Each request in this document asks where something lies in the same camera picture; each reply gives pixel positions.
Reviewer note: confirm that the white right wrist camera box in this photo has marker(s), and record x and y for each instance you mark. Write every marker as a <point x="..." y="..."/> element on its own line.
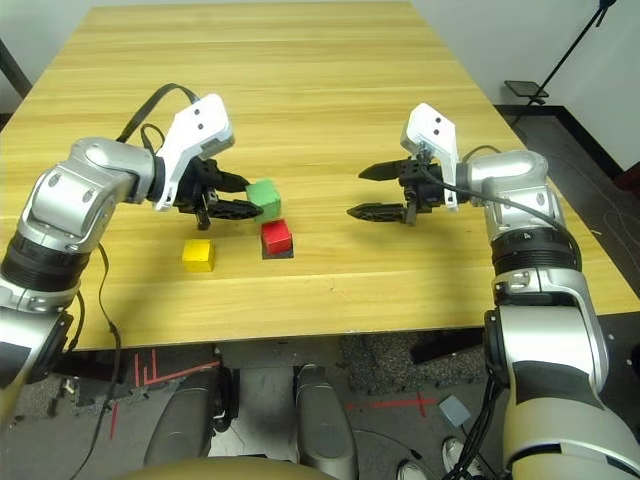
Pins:
<point x="430" y="127"/>

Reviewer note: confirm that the black tripod stand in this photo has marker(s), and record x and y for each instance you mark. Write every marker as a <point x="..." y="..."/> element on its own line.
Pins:
<point x="575" y="45"/>

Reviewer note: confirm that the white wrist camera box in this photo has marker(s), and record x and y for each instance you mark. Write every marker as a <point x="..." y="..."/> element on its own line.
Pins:
<point x="200" y="125"/>
<point x="430" y="127"/>

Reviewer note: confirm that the black floor panel with screws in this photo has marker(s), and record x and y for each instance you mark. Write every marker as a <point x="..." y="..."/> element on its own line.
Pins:
<point x="622" y="350"/>

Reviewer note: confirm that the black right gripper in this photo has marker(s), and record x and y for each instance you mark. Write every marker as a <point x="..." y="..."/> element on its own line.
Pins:
<point x="425" y="192"/>

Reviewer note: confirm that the green wooden block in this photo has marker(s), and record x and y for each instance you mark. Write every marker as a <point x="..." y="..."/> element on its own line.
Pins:
<point x="265" y="197"/>

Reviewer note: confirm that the grey metal base plate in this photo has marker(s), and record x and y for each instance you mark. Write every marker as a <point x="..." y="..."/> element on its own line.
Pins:
<point x="265" y="405"/>

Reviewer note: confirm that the black square pad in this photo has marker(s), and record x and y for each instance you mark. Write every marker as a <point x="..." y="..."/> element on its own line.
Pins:
<point x="280" y="255"/>

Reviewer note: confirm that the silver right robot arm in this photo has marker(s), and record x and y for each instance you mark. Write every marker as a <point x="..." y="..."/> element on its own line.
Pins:
<point x="545" y="300"/>

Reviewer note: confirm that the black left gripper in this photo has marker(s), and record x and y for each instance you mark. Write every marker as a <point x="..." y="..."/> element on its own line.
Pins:
<point x="202" y="182"/>

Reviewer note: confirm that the yellow wooden block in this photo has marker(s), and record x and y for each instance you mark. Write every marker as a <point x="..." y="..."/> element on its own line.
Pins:
<point x="198" y="255"/>

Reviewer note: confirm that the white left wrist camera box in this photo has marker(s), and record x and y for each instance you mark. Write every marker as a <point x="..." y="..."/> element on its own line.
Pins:
<point x="200" y="125"/>

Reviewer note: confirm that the dark red floor object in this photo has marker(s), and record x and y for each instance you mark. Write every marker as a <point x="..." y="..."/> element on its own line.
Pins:
<point x="629" y="181"/>

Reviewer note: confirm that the speckled rubber floor mat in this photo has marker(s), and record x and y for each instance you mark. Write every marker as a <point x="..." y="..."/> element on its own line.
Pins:
<point x="380" y="365"/>

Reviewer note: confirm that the white sneaker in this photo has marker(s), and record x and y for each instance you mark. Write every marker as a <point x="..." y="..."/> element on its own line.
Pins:
<point x="457" y="457"/>
<point x="411" y="471"/>

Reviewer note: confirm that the grey robot left leg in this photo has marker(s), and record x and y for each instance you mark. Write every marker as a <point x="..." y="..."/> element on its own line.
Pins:
<point x="185" y="425"/>

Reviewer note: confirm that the red wooden block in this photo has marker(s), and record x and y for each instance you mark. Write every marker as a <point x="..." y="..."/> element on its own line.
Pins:
<point x="277" y="237"/>

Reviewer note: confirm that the grey robot right leg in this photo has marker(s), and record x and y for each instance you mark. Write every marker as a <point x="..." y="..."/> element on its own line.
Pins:
<point x="322" y="425"/>

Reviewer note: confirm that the grey robot leg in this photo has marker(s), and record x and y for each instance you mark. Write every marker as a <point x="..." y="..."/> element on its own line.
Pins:
<point x="322" y="425"/>
<point x="185" y="425"/>

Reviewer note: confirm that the black flat tray plate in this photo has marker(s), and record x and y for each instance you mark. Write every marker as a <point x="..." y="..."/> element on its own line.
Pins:
<point x="525" y="90"/>

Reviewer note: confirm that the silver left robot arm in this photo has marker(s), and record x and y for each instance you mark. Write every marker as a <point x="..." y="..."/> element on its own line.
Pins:
<point x="65" y="195"/>

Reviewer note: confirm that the olive robot torso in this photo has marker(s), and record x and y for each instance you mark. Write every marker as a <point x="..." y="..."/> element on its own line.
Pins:
<point x="220" y="470"/>

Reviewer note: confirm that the grey blue small box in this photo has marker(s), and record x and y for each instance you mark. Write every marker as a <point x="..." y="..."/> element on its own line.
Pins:
<point x="454" y="410"/>

